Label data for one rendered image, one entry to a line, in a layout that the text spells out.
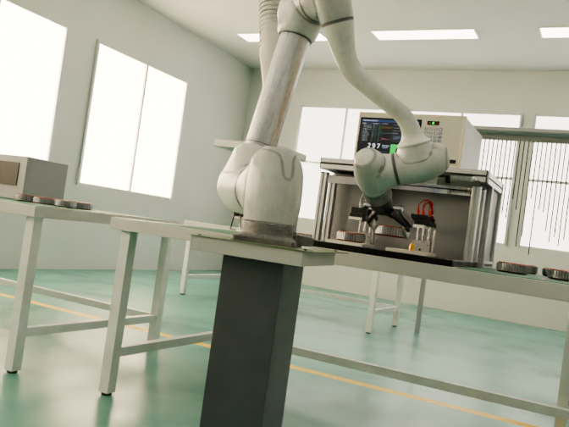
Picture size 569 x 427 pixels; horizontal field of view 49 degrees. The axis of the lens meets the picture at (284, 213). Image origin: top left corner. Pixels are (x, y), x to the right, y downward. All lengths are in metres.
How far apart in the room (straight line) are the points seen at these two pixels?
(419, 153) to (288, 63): 0.49
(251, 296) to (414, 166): 0.63
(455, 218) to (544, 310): 6.19
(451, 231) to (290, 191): 1.04
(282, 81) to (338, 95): 7.74
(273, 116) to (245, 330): 0.67
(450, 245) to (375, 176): 0.76
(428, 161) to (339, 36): 0.46
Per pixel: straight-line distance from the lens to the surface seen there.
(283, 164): 1.73
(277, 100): 1.98
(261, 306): 1.70
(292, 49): 2.03
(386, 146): 2.60
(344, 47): 1.95
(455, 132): 2.54
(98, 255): 7.92
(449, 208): 2.62
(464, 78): 9.23
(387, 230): 2.20
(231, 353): 1.75
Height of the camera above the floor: 0.80
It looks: 1 degrees up
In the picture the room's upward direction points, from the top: 8 degrees clockwise
